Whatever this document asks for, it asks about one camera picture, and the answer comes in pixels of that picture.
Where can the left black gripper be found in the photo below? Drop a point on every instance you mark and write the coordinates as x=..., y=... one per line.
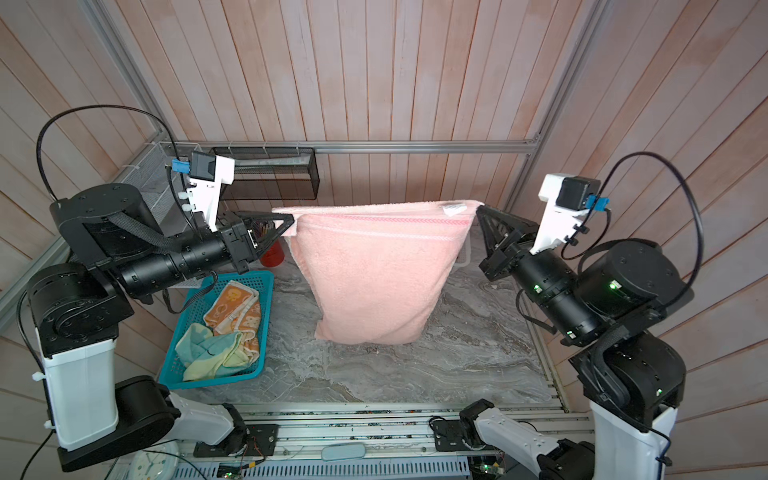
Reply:
x=241, y=242

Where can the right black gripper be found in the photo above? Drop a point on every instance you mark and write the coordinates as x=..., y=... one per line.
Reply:
x=499, y=262

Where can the white plastic basket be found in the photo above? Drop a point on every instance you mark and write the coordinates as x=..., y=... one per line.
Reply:
x=463, y=255

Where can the pink towel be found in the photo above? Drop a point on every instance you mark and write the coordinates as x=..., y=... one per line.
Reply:
x=377, y=271

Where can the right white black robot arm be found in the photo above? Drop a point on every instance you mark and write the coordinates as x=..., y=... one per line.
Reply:
x=633, y=380

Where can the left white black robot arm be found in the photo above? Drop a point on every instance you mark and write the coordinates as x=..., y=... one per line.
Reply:
x=122, y=256

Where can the coloured pencils bunch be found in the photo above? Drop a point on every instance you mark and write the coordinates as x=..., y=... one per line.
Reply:
x=263, y=228

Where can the red pencil cup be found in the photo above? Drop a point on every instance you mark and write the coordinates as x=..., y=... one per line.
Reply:
x=273, y=257

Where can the orange patterned towel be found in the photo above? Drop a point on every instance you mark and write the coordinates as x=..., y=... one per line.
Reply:
x=237, y=310

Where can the pale green towel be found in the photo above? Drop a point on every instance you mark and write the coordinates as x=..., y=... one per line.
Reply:
x=207, y=356

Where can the teal plastic basket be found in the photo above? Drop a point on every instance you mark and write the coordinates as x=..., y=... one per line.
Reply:
x=172, y=371

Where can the white analog clock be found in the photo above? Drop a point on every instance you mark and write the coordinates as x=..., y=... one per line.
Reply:
x=158, y=463

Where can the black mesh wall basket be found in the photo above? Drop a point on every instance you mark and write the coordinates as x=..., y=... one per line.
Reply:
x=271, y=173

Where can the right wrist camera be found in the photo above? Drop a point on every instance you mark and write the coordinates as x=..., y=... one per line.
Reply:
x=569, y=201

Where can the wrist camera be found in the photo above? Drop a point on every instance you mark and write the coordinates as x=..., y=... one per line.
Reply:
x=569, y=201
x=207, y=174

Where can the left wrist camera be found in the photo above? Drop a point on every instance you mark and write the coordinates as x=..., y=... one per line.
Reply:
x=207, y=174

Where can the white wire wall shelf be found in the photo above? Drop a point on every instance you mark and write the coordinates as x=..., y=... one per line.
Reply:
x=147, y=172

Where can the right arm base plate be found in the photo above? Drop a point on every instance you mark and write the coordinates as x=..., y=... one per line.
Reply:
x=454, y=435

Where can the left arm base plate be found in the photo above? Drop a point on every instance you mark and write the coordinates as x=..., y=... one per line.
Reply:
x=259, y=440

